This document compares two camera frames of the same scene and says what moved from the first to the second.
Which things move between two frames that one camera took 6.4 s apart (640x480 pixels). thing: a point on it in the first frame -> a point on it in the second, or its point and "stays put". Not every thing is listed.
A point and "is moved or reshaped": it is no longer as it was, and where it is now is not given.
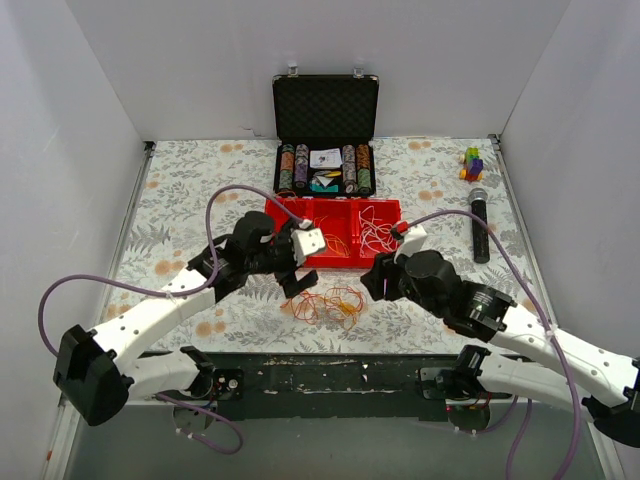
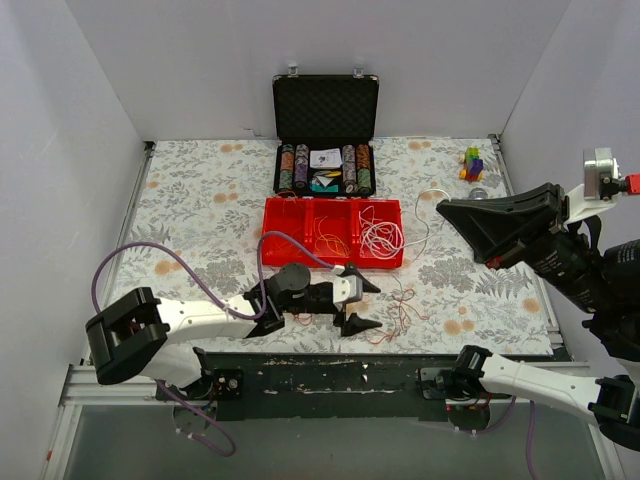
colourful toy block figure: x=473 y=165 stays put
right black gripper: x=382 y=273 -> x=545 y=226
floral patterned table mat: x=456 y=203 stays put
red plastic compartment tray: x=355 y=231 stays put
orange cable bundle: x=345 y=304 is moved or reshaped
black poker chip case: x=324 y=125 stays put
